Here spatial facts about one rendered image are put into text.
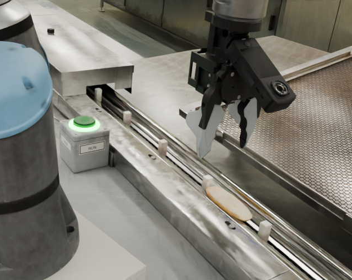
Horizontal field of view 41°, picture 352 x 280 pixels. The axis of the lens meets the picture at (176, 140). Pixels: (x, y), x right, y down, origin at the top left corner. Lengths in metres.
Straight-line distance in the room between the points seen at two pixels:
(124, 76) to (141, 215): 0.45
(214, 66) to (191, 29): 3.58
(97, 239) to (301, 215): 0.38
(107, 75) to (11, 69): 0.63
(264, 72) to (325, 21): 3.15
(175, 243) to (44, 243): 0.25
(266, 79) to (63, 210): 0.31
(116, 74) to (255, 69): 0.53
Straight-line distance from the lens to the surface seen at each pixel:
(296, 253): 0.71
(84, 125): 0.85
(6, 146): 0.48
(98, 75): 1.10
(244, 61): 0.65
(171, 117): 1.11
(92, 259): 0.58
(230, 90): 0.68
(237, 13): 0.65
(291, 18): 3.51
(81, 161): 0.86
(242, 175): 0.92
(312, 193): 0.76
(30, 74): 0.48
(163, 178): 0.79
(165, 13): 4.59
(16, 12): 0.61
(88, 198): 0.81
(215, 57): 0.70
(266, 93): 0.63
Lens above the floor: 1.27
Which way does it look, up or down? 27 degrees down
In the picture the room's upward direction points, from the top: 6 degrees clockwise
